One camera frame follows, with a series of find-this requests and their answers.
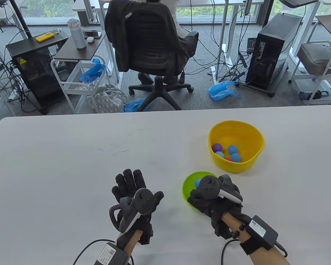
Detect person's left forearm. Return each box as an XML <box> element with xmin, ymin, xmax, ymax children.
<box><xmin>121</xmin><ymin>230</ymin><xmax>144</xmax><ymax>254</ymax></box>

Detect grey patterned fabric bag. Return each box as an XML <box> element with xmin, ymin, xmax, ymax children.
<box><xmin>85</xmin><ymin>84</ymin><xmax>128</xmax><ymax>113</ymax></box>

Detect dark jacket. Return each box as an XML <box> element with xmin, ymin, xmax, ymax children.
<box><xmin>104</xmin><ymin>0</ymin><xmax>192</xmax><ymax>73</ymax></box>

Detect yellow phone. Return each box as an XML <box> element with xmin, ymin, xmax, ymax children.
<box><xmin>35</xmin><ymin>32</ymin><xmax>57</xmax><ymax>43</ymax></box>

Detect black stand pole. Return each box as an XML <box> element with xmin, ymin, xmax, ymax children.
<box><xmin>8</xmin><ymin>0</ymin><xmax>32</xmax><ymax>40</ymax></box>

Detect person's right forearm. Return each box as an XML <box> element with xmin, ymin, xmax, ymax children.
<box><xmin>221</xmin><ymin>213</ymin><xmax>291</xmax><ymax>265</ymax></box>

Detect white chair with grey cushion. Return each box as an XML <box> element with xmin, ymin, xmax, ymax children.
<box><xmin>289</xmin><ymin>15</ymin><xmax>331</xmax><ymax>106</ymax></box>

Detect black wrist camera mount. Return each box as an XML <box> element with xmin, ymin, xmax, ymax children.
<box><xmin>213</xmin><ymin>217</ymin><xmax>233</xmax><ymax>239</ymax></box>
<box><xmin>138</xmin><ymin>218</ymin><xmax>154</xmax><ymax>245</ymax></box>

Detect blue plastic bag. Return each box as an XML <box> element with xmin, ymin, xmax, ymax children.
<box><xmin>79</xmin><ymin>58</ymin><xmax>106</xmax><ymax>84</ymax></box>
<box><xmin>123</xmin><ymin>98</ymin><xmax>151</xmax><ymax>113</ymax></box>
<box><xmin>208</xmin><ymin>81</ymin><xmax>242</xmax><ymax>102</ymax></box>

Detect black mesh office chair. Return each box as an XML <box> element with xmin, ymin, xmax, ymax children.
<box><xmin>105</xmin><ymin>0</ymin><xmax>199</xmax><ymax>111</ymax></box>

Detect grey water bottle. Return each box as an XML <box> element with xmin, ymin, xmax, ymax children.
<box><xmin>67</xmin><ymin>18</ymin><xmax>87</xmax><ymax>49</ymax></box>

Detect person's right hand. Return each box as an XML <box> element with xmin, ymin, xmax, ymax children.
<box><xmin>188</xmin><ymin>189</ymin><xmax>251</xmax><ymax>224</ymax></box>

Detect dark bead bracelet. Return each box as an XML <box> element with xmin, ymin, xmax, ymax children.
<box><xmin>232</xmin><ymin>225</ymin><xmax>247</xmax><ymax>239</ymax></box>

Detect grey hand controller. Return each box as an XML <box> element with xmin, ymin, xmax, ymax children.
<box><xmin>196</xmin><ymin>174</ymin><xmax>244</xmax><ymax>205</ymax></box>
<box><xmin>109</xmin><ymin>188</ymin><xmax>155</xmax><ymax>233</ymax></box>

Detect yellow plastic bowl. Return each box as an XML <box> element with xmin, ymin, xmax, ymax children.
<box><xmin>208</xmin><ymin>120</ymin><xmax>265</xmax><ymax>174</ymax></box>

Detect black wrist sensor box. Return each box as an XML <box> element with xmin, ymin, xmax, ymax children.
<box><xmin>239</xmin><ymin>215</ymin><xmax>279</xmax><ymax>256</ymax></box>
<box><xmin>94</xmin><ymin>242</ymin><xmax>130</xmax><ymax>265</ymax></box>

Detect person's left hand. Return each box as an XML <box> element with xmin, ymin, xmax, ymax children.
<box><xmin>112</xmin><ymin>169</ymin><xmax>164</xmax><ymax>250</ymax></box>

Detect black cable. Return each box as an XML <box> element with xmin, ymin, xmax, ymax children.
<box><xmin>73</xmin><ymin>240</ymin><xmax>112</xmax><ymax>265</ymax></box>
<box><xmin>221</xmin><ymin>239</ymin><xmax>289</xmax><ymax>265</ymax></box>

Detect green plastic bowl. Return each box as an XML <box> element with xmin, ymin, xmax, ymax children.
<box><xmin>182</xmin><ymin>171</ymin><xmax>220</xmax><ymax>213</ymax></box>

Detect black rolling cabinet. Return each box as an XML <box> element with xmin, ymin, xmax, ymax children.
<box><xmin>6</xmin><ymin>35</ymin><xmax>72</xmax><ymax>115</ymax></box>

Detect white wire cart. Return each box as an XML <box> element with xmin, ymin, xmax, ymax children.
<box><xmin>50</xmin><ymin>55</ymin><xmax>112</xmax><ymax>114</ymax></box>

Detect black computer tower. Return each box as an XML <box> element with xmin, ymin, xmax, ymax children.
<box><xmin>245</xmin><ymin>12</ymin><xmax>304</xmax><ymax>97</ymax></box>

